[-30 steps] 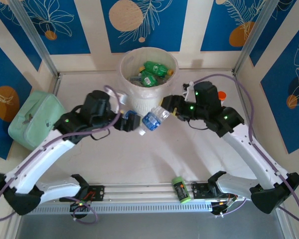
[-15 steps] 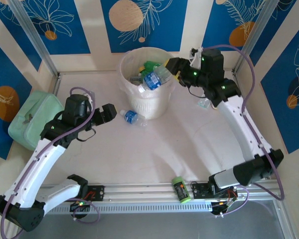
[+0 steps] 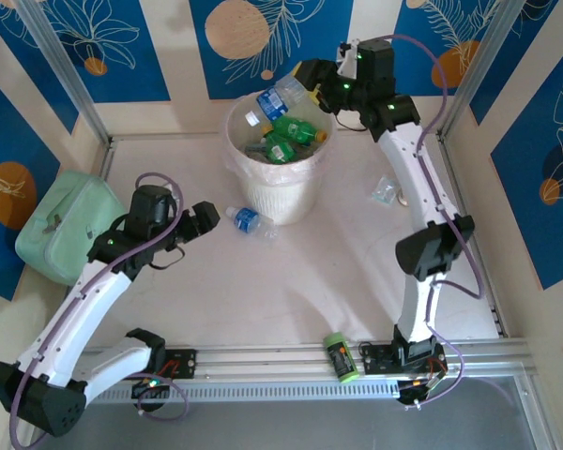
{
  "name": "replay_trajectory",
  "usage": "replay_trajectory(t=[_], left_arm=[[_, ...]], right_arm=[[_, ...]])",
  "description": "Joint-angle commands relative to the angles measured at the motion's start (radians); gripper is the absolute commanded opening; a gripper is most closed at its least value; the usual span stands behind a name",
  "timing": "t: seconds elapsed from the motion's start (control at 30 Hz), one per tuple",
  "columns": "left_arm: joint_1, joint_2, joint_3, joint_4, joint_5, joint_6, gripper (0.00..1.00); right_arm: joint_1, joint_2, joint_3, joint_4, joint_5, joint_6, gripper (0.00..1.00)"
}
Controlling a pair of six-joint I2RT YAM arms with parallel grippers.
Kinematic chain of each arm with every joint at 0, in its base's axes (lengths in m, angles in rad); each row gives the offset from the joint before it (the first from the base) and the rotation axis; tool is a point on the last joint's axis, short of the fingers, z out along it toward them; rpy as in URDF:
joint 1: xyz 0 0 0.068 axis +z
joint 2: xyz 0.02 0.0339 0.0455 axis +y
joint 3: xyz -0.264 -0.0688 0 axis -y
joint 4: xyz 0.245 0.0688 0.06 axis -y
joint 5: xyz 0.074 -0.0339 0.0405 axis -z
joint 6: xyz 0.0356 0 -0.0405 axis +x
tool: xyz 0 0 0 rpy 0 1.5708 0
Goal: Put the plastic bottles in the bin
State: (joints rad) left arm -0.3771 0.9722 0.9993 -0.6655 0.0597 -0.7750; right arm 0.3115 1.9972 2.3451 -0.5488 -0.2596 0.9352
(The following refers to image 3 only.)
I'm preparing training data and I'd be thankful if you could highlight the aluminium rail under arm bases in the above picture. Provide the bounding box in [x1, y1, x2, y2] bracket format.
[74, 339, 531, 383]

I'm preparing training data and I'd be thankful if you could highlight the slotted grey cable duct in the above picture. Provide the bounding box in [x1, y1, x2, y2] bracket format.
[86, 380, 403, 404]

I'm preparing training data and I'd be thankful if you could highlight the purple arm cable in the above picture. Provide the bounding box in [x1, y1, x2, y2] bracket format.
[388, 33, 484, 409]
[8, 172, 190, 449]

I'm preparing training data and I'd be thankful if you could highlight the white plastic waste bin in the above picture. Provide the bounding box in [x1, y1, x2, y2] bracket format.
[223, 96, 334, 226]

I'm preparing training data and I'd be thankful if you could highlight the small clear plastic packet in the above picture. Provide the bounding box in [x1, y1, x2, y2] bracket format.
[369, 175, 399, 206]

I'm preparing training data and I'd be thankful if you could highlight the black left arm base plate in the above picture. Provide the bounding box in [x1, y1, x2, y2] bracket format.
[159, 347, 199, 381]

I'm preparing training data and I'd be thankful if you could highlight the blue label water bottle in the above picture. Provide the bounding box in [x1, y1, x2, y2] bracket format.
[244, 73, 310, 127]
[224, 206, 279, 240]

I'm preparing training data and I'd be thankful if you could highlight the grey metal panel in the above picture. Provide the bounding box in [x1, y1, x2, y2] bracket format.
[8, 374, 555, 450]

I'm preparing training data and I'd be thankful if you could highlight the mint green zip pouch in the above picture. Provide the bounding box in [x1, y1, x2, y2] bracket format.
[14, 169, 128, 287]

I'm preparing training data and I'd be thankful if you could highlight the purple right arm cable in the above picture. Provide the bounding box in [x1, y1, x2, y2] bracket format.
[388, 33, 484, 409]

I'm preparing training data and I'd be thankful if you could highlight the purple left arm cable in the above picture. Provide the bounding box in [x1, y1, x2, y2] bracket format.
[8, 172, 190, 449]

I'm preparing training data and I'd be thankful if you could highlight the green plastic soda bottle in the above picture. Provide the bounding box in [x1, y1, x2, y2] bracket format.
[261, 130, 297, 164]
[271, 116, 328, 144]

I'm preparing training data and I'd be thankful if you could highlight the small circuit board with wires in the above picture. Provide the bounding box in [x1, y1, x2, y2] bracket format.
[397, 369, 449, 409]
[130, 372, 175, 399]

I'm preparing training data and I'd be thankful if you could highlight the aluminium frame post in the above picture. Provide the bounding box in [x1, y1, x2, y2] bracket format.
[438, 0, 525, 140]
[13, 0, 113, 146]

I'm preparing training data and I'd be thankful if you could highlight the white trash bin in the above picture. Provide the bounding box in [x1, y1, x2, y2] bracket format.
[221, 93, 339, 188]

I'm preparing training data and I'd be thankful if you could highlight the thin black right camera cable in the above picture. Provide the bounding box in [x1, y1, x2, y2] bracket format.
[335, 112, 372, 133]

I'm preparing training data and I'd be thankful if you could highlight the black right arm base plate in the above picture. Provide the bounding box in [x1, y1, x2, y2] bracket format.
[359, 342, 447, 376]

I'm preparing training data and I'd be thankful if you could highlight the green black cylindrical can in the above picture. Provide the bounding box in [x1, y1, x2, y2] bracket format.
[322, 330, 360, 384]

